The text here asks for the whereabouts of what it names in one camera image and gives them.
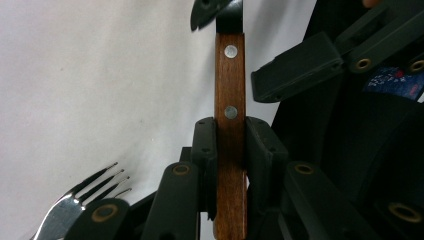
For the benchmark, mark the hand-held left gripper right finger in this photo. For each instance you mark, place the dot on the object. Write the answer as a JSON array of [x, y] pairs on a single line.
[[265, 153]]

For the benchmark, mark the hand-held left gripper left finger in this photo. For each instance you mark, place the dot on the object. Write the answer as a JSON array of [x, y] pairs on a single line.
[[205, 140]]

